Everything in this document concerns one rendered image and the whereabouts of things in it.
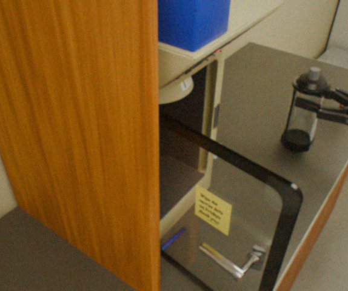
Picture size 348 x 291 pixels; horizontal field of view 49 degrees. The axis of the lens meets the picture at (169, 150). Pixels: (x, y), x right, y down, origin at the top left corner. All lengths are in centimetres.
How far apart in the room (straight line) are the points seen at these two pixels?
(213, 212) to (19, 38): 44
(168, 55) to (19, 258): 67
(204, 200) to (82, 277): 42
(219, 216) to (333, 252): 171
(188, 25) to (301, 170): 82
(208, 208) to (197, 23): 31
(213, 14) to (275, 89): 112
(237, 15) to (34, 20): 34
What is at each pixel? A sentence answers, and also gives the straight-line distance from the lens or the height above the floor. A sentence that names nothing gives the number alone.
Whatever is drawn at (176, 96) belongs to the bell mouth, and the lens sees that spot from 82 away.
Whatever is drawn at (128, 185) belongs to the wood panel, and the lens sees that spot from 68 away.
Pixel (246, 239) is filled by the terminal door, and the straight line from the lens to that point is 67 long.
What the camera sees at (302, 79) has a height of 121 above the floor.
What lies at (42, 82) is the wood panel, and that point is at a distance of 71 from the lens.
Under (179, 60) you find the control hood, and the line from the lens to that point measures 58.
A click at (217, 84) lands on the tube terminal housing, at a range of 94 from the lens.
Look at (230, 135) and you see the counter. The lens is 137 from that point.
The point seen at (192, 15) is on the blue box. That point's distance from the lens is 56.
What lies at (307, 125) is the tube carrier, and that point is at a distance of 125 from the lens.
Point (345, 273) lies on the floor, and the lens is 229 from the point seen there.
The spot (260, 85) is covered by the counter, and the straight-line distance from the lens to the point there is 170.
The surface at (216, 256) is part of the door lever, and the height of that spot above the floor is 121.
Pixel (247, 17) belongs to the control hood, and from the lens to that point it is 72.
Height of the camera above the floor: 175
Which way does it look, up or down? 39 degrees down
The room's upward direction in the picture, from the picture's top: 1 degrees clockwise
